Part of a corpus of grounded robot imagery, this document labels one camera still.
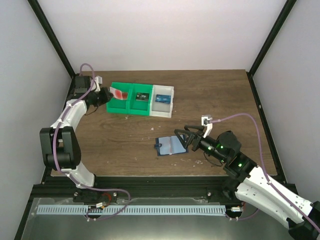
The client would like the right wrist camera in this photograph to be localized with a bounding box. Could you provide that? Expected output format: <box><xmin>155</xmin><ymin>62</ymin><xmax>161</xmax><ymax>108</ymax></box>
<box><xmin>201</xmin><ymin>115</ymin><xmax>213</xmax><ymax>138</ymax></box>

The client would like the green bin middle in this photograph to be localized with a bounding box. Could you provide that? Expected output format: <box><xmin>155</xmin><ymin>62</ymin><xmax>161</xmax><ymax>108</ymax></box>
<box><xmin>128</xmin><ymin>83</ymin><xmax>153</xmax><ymax>116</ymax></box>

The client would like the right black frame post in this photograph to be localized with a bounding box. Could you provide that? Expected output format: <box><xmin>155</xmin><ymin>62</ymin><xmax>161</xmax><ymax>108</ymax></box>
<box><xmin>248</xmin><ymin>0</ymin><xmax>298</xmax><ymax>76</ymax></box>

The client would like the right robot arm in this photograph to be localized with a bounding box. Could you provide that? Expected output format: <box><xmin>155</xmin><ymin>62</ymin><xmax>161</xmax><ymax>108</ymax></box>
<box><xmin>174</xmin><ymin>125</ymin><xmax>320</xmax><ymax>240</ymax></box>

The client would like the black aluminium frame rail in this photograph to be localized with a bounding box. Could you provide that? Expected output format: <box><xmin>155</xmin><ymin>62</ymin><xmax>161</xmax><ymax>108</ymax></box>
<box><xmin>30</xmin><ymin>176</ymin><xmax>237</xmax><ymax>203</ymax></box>

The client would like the black frame post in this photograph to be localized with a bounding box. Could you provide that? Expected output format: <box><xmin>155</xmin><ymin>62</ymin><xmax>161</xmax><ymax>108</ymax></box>
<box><xmin>27</xmin><ymin>0</ymin><xmax>76</xmax><ymax>79</ymax></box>
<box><xmin>248</xmin><ymin>0</ymin><xmax>298</xmax><ymax>76</ymax></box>

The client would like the light blue slotted cable duct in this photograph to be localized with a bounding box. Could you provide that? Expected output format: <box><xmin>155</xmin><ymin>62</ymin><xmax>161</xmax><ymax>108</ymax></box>
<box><xmin>36</xmin><ymin>204</ymin><xmax>226</xmax><ymax>216</ymax></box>

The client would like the green bin left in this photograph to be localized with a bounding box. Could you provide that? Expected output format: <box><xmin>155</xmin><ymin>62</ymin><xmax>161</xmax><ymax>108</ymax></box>
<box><xmin>106</xmin><ymin>82</ymin><xmax>132</xmax><ymax>114</ymax></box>

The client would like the dark green card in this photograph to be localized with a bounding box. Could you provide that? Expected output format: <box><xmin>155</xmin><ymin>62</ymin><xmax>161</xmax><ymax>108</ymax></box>
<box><xmin>135</xmin><ymin>92</ymin><xmax>150</xmax><ymax>102</ymax></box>

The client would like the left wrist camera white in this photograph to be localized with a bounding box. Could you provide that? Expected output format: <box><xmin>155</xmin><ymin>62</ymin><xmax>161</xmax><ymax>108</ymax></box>
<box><xmin>93</xmin><ymin>75</ymin><xmax>103</xmax><ymax>92</ymax></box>

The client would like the navy blue card holder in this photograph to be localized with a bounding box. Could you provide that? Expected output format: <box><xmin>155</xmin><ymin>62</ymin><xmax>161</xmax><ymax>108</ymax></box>
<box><xmin>154</xmin><ymin>135</ymin><xmax>189</xmax><ymax>156</ymax></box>

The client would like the green bin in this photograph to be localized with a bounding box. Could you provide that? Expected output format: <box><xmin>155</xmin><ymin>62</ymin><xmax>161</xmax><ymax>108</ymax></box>
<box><xmin>106</xmin><ymin>82</ymin><xmax>132</xmax><ymax>114</ymax></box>
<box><xmin>128</xmin><ymin>83</ymin><xmax>153</xmax><ymax>116</ymax></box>

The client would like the red white card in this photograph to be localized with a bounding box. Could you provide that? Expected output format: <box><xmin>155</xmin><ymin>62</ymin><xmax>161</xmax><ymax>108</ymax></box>
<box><xmin>109</xmin><ymin>87</ymin><xmax>128</xmax><ymax>101</ymax></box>

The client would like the blue card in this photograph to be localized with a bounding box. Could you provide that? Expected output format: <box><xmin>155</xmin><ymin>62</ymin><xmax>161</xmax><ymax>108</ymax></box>
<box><xmin>155</xmin><ymin>94</ymin><xmax>171</xmax><ymax>104</ymax></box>

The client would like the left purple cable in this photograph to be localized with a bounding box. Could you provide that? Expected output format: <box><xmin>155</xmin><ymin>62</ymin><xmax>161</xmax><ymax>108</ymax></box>
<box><xmin>53</xmin><ymin>62</ymin><xmax>131</xmax><ymax>222</ymax></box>

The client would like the left black frame post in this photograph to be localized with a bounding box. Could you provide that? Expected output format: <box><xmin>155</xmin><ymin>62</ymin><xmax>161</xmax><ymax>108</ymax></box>
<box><xmin>27</xmin><ymin>0</ymin><xmax>76</xmax><ymax>79</ymax></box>

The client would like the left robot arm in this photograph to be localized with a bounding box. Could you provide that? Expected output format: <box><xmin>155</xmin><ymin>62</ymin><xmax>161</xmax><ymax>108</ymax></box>
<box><xmin>39</xmin><ymin>75</ymin><xmax>113</xmax><ymax>190</ymax></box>

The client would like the white bin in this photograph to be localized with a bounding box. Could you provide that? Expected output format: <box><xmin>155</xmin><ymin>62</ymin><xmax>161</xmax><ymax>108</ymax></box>
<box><xmin>149</xmin><ymin>84</ymin><xmax>174</xmax><ymax>118</ymax></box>

